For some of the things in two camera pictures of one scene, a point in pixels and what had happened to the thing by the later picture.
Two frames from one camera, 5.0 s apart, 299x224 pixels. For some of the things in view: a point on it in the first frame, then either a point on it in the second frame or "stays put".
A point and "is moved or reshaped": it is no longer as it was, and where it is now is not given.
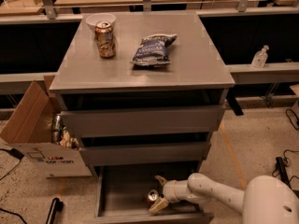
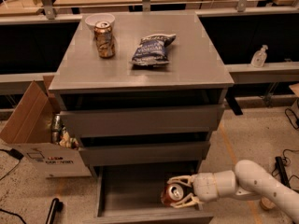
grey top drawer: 125,121 stays put
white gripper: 170,190 → 204,187
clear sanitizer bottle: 260,59 stays put
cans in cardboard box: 61,135 stays put
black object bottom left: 56,205 stays put
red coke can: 151,198 is moved or reshaped
